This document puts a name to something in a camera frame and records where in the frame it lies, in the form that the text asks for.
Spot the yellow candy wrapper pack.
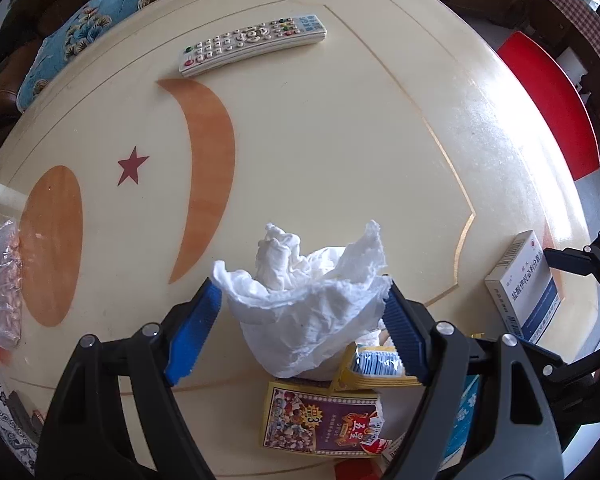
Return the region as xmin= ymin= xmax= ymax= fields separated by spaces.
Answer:
xmin=329 ymin=344 xmax=420 ymax=392

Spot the white tissue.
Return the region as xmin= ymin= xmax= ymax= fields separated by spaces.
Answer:
xmin=211 ymin=220 xmax=391 ymax=380

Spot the purple gold card box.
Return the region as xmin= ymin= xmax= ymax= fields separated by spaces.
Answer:
xmin=261 ymin=382 xmax=390 ymax=458

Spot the small red cube box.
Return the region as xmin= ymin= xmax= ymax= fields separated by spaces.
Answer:
xmin=334 ymin=458 xmax=382 ymax=480

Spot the red plastic stool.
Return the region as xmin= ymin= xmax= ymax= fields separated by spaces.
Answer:
xmin=498 ymin=32 xmax=600 ymax=181

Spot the plastic bag of peanuts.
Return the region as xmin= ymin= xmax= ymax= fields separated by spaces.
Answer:
xmin=0 ymin=219 xmax=23 ymax=350

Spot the patterned blue daybed cover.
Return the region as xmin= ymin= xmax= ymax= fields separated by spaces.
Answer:
xmin=0 ymin=382 xmax=38 ymax=478

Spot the checkered cloth side table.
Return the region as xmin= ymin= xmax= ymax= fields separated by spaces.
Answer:
xmin=542 ymin=0 xmax=600 ymax=106

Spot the white remote control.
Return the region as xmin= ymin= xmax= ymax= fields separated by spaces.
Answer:
xmin=178 ymin=14 xmax=327 ymax=77

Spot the brown leather sofa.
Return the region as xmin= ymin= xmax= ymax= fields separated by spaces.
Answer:
xmin=0 ymin=0 xmax=87 ymax=148

